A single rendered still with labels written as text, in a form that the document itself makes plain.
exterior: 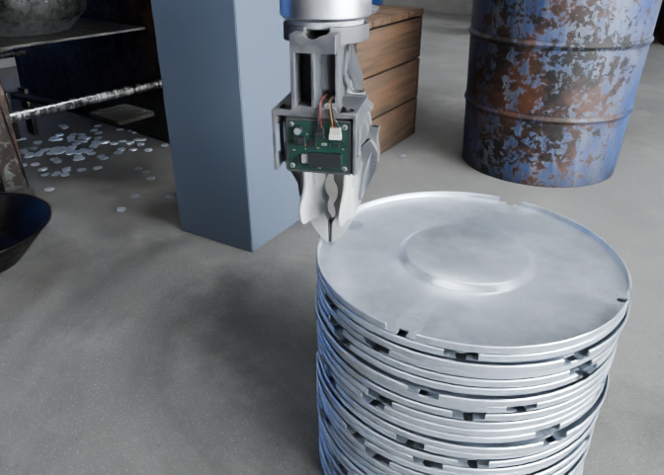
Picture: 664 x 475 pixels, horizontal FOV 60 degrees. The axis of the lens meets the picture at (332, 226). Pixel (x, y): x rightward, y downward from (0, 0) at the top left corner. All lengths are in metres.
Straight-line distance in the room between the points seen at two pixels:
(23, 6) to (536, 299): 1.32
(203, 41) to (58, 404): 0.58
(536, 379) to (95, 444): 0.51
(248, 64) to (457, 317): 0.62
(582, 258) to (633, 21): 0.86
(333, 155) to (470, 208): 0.25
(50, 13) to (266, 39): 0.70
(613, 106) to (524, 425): 1.02
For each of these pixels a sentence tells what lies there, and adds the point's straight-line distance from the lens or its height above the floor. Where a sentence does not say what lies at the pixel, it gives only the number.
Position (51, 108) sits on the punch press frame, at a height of 0.17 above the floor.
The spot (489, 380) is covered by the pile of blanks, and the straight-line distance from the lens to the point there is 0.48.
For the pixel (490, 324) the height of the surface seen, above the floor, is 0.25.
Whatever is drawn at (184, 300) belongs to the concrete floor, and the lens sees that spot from 0.98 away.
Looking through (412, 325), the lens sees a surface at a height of 0.25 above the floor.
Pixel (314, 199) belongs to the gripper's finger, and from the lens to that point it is 0.56.
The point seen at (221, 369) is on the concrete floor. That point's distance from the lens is 0.83.
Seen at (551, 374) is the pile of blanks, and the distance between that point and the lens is 0.50.
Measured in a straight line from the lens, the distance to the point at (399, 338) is 0.47.
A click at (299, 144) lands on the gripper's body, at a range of 0.48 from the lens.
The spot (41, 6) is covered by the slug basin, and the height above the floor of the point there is 0.38.
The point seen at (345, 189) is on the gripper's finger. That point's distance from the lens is 0.53.
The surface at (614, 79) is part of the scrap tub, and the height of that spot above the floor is 0.25.
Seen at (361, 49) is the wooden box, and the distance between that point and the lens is 1.39.
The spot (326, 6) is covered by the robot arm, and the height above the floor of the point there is 0.48.
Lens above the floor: 0.53
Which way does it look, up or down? 27 degrees down
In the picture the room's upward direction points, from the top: straight up
